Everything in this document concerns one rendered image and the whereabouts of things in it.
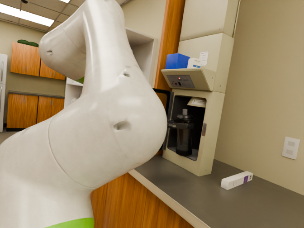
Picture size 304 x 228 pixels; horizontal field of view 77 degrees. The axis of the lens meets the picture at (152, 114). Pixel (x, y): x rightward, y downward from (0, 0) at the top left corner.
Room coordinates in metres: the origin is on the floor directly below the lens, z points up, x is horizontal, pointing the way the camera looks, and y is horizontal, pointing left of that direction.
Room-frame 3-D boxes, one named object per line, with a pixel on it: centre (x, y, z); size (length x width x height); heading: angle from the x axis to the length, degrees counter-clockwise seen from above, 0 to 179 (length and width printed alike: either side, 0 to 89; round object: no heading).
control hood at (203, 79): (1.11, -0.16, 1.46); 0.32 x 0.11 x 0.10; 37
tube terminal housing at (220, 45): (1.22, -0.30, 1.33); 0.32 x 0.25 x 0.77; 37
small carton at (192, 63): (1.06, -0.19, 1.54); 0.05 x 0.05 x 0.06; 25
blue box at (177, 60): (1.17, -0.11, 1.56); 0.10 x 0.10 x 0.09; 37
